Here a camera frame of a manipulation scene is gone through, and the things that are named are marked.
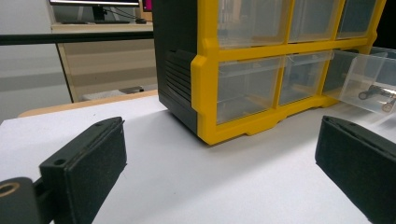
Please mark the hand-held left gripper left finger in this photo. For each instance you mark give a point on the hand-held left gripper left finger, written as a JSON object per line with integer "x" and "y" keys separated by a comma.
{"x": 90, "y": 168}

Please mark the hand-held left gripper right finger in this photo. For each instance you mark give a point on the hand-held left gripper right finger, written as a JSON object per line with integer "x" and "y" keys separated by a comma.
{"x": 361, "y": 168}

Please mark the clear plastic storage drawer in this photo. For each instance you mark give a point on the clear plastic storage drawer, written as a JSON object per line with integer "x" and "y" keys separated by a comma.
{"x": 358, "y": 74}

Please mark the yellow black organizer cabinet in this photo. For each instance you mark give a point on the yellow black organizer cabinet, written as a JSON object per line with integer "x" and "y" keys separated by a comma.
{"x": 205, "y": 93}

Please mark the light wooden board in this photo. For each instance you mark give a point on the light wooden board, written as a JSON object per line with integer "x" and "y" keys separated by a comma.
{"x": 87, "y": 104}

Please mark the light wooden desk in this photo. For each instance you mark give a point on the light wooden desk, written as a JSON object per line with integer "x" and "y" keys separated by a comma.
{"x": 109, "y": 62}

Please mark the group of clear drawers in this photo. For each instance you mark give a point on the group of clear drawers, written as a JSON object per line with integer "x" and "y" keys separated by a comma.
{"x": 246, "y": 88}

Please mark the black keyboard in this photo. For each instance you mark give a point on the black keyboard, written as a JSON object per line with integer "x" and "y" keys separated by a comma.
{"x": 93, "y": 22}

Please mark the black computer mouse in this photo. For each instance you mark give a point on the black computer mouse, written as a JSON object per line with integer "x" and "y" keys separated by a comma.
{"x": 141, "y": 20}

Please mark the computer monitor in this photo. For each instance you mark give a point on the computer monitor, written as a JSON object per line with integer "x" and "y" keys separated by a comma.
{"x": 96, "y": 2}

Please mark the black horizontal frame bar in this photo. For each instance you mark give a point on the black horizontal frame bar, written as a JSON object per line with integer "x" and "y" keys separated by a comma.
{"x": 74, "y": 38}

